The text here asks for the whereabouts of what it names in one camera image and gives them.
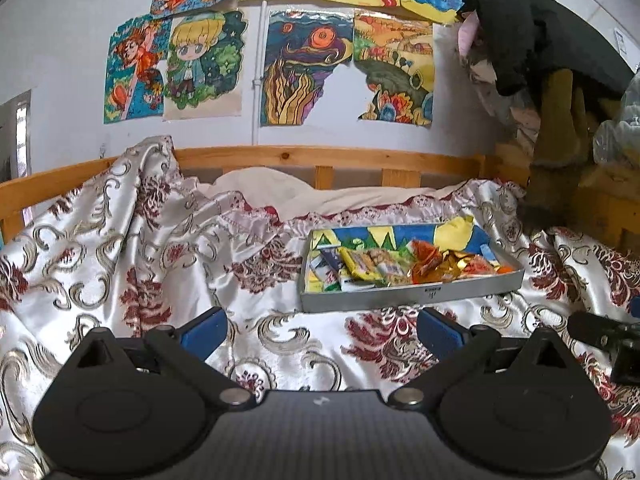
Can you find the white wall label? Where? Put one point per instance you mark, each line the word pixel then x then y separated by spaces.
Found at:
pixel 620 41

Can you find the hill landscape wall poster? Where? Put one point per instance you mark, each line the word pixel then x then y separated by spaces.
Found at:
pixel 395 60

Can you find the clear rice cracker packet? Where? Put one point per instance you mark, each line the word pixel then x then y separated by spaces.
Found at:
pixel 387 266

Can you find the pink cloth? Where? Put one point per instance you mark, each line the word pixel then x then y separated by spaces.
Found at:
pixel 467 35

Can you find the window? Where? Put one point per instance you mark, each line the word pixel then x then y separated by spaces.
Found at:
pixel 21 130

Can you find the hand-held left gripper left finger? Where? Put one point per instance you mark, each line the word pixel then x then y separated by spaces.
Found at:
pixel 202 334

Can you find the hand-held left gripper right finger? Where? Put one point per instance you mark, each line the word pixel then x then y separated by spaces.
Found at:
pixel 440 334

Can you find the pale patterned hanging cloth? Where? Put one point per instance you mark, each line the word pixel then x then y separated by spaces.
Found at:
pixel 510 110

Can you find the white wall pipe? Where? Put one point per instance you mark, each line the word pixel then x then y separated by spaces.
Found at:
pixel 256 60

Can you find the blond figure wall poster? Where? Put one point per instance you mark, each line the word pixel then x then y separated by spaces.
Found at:
pixel 205 65

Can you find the floral satin blanket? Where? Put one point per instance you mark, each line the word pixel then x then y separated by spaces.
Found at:
pixel 100 260

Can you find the seaweed swirl wall poster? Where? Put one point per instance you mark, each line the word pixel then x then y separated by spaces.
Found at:
pixel 300 70

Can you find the orange snack packet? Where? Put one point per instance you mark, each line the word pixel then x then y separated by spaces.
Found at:
pixel 425 255

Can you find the figure with goldfish wall poster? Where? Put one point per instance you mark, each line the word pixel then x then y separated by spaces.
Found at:
pixel 132 70

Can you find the gold red label snack packet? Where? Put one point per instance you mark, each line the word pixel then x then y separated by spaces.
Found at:
pixel 450 266

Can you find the wooden bed frame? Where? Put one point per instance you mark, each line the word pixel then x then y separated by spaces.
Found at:
pixel 300 152

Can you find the dark blue sachet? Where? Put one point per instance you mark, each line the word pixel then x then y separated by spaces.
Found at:
pixel 331 260

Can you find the black coat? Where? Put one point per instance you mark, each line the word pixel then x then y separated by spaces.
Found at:
pixel 550 25

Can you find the clear plastic bag of clothes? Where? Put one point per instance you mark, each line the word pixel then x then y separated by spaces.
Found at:
pixel 620 130

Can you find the white green snack packet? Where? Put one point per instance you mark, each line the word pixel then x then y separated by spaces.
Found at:
pixel 320 277

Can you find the wooden footboard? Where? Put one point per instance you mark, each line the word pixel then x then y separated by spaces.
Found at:
pixel 605 200

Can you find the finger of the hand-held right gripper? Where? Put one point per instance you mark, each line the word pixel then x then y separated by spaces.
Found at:
pixel 592 329
pixel 635 308

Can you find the metal tray with drawing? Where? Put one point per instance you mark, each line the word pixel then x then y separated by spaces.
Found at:
pixel 400 297

